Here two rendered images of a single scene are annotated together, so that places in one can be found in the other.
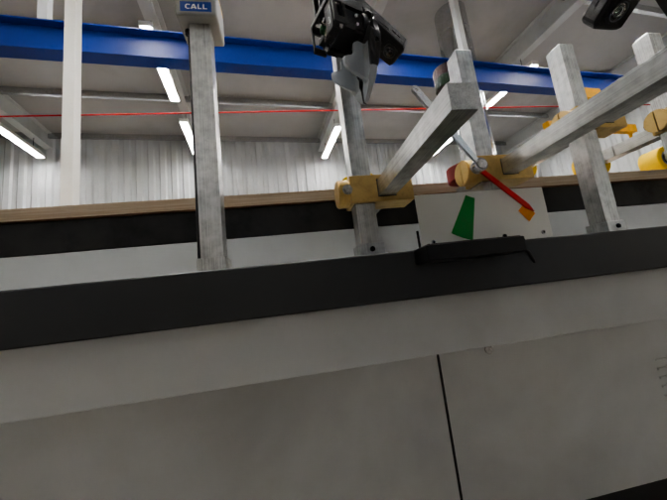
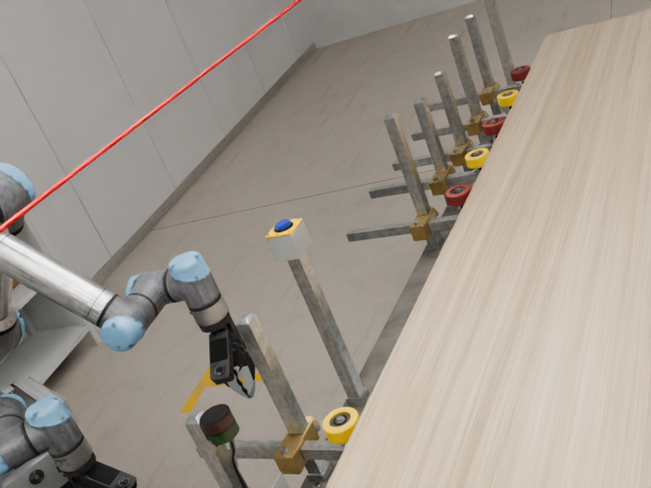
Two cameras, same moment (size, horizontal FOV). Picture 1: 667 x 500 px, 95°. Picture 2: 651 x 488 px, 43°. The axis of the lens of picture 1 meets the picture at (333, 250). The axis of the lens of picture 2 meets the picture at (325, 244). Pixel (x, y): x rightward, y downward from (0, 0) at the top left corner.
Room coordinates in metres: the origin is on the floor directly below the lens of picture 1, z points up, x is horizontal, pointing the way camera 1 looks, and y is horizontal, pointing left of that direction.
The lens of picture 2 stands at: (1.73, -1.05, 1.94)
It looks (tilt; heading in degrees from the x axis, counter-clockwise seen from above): 24 degrees down; 132
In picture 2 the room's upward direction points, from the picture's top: 23 degrees counter-clockwise
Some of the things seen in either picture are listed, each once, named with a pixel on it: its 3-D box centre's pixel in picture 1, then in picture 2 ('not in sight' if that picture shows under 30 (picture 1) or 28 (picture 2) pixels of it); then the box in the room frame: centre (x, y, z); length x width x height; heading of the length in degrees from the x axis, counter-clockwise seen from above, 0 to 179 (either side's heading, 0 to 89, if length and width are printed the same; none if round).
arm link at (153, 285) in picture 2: not in sight; (151, 292); (0.36, -0.11, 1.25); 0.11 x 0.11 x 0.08; 16
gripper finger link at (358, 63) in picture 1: (357, 68); (237, 379); (0.43, -0.07, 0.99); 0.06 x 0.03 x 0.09; 121
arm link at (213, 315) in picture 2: not in sight; (208, 310); (0.44, -0.07, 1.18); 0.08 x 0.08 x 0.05
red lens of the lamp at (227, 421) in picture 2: (447, 74); (216, 419); (0.62, -0.30, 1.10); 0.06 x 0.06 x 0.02
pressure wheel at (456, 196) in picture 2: not in sight; (462, 205); (0.52, 0.91, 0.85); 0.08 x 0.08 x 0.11
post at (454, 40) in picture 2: not in sight; (470, 93); (0.25, 1.66, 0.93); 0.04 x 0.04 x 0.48; 9
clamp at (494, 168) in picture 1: (491, 173); not in sight; (0.58, -0.33, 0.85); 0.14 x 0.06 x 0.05; 99
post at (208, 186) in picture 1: (206, 144); (328, 328); (0.49, 0.20, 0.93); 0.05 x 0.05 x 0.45; 9
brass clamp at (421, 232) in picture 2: not in sight; (424, 223); (0.37, 0.90, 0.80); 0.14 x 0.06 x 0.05; 99
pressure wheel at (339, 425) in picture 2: not in sight; (348, 438); (0.69, -0.08, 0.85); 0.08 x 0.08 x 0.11
